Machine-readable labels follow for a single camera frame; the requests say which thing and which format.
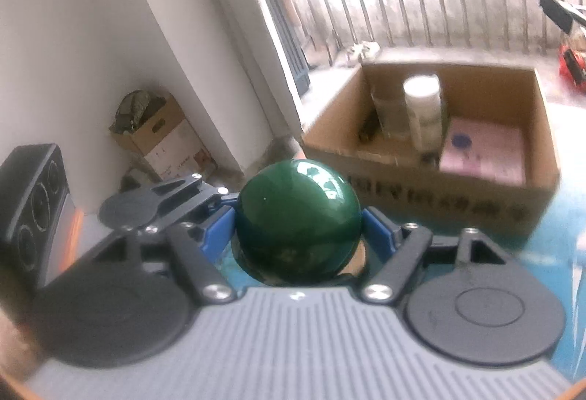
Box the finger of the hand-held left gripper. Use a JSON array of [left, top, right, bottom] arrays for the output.
[[136, 172, 240, 233]]

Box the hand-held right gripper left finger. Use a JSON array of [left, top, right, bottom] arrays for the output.
[[97, 206, 238, 304]]

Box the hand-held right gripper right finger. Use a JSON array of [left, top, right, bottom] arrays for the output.
[[359, 206, 510, 304]]

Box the large cardboard box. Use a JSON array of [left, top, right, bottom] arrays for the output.
[[301, 60, 562, 239]]

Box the green glossy round jar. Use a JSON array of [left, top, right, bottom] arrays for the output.
[[233, 157, 366, 285]]

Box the white pill bottle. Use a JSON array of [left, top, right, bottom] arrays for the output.
[[402, 74, 445, 154]]

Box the pink illustrated book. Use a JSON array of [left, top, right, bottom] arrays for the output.
[[438, 115, 528, 187]]

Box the white-labelled cardboard box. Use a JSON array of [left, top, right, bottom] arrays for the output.
[[108, 89, 217, 182]]

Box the olive bag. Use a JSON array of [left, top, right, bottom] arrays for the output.
[[109, 90, 168, 136]]

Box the beach print floor mat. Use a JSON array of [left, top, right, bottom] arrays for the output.
[[219, 137, 586, 387]]

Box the grey radiator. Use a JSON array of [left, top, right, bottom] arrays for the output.
[[259, 0, 313, 97]]

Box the red plastic bag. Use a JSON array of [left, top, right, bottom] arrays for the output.
[[557, 43, 586, 90]]

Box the wheelchair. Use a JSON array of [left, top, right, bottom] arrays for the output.
[[538, 0, 586, 35]]

